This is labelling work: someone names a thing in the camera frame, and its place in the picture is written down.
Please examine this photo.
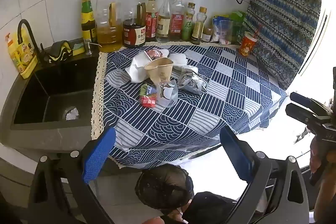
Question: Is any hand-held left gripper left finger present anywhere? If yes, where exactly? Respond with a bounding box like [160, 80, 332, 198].
[28, 126, 117, 224]

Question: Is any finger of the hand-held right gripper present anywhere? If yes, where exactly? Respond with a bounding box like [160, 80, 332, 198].
[289, 92, 332, 117]
[285, 103, 322, 131]

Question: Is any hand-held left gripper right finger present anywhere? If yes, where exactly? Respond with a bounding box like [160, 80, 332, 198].
[219, 126, 310, 224]

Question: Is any black trash bin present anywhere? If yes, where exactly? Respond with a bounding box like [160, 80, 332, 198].
[135, 164, 195, 211]

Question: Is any red snack packet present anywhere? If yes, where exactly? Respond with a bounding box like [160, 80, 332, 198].
[141, 94, 158, 108]

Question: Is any silver foil wrapper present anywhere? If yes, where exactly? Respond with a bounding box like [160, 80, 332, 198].
[178, 68, 209, 94]

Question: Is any clear printed plastic cup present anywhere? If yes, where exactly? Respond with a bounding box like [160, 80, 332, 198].
[156, 80, 179, 108]

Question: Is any white paper wrapper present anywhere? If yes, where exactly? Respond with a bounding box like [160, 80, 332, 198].
[125, 51, 151, 83]

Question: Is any crushed brown paper cup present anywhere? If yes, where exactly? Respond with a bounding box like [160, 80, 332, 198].
[144, 57, 174, 85]

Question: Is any pink wrapper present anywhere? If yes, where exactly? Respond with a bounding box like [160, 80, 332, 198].
[146, 48, 162, 59]

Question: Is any person's right forearm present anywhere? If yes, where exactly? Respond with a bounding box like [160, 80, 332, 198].
[314, 174, 336, 224]

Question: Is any person's right hand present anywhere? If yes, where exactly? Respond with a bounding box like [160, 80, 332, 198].
[309, 140, 336, 174]

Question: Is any sink drain strainer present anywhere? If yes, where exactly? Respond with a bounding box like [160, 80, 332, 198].
[63, 106, 80, 121]

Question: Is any dark clothing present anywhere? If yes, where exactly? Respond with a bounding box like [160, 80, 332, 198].
[181, 191, 252, 224]

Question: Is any blue patterned tablecloth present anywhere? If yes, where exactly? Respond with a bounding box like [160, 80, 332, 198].
[91, 42, 288, 169]

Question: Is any red paper cup with straw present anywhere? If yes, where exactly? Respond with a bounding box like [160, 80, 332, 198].
[238, 23, 263, 57]

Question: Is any grey base cabinet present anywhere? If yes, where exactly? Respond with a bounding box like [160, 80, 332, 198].
[0, 145, 168, 224]

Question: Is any blue ethnic patterned cloth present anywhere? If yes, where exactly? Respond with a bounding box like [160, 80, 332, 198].
[241, 0, 323, 89]

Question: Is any black kitchen sink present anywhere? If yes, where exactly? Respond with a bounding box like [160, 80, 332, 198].
[13, 55, 101, 125]

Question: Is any green plastic bag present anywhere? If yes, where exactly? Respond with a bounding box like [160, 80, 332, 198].
[230, 11, 247, 45]

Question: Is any white blue plastic bag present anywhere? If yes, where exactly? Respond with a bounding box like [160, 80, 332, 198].
[212, 16, 234, 45]

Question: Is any yellow green sponge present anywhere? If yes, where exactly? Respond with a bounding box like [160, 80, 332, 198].
[72, 42, 86, 56]

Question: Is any metal soap dispenser pump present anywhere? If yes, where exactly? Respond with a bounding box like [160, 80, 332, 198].
[84, 38, 102, 55]

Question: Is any black yellow dish cloth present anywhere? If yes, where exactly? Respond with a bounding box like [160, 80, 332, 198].
[49, 40, 74, 61]

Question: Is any small glass jar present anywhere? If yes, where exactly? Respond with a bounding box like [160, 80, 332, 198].
[202, 27, 214, 42]

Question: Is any cooking oil jug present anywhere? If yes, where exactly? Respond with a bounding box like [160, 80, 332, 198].
[96, 0, 124, 53]

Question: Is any black faucet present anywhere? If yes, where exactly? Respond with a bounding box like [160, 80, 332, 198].
[17, 19, 50, 63]

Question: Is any small gold cap bottle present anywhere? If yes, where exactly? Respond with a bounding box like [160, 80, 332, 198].
[191, 6, 208, 45]

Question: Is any soy sauce jug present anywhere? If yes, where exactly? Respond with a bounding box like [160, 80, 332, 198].
[122, 0, 146, 48]

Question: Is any green oil bottle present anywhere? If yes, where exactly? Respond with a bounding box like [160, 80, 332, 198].
[182, 2, 196, 40]

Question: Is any green label sauce bottle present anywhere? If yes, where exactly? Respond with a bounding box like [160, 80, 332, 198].
[81, 0, 98, 41]

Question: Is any dark cap red label bottle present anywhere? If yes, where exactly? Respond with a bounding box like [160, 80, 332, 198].
[145, 0, 159, 42]

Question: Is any gold cap red label bottle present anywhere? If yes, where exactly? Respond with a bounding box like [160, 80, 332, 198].
[170, 0, 186, 40]

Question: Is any yellow cap clear bottle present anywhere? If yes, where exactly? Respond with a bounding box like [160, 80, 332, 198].
[157, 0, 172, 43]

